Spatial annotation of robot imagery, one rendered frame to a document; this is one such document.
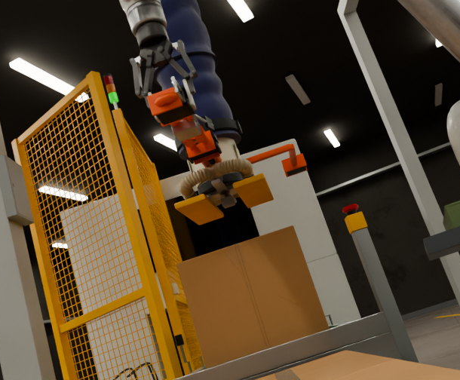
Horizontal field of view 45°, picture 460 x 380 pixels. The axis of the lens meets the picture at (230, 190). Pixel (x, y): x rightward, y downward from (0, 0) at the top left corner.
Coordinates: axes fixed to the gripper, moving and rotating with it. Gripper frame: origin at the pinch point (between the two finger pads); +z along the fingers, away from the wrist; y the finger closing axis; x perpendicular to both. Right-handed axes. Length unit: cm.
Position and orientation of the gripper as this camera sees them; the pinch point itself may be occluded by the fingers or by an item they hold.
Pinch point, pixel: (173, 104)
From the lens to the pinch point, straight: 133.8
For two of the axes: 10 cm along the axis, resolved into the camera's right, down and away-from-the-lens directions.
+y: -9.4, 3.3, 1.0
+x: -1.8, -2.1, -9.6
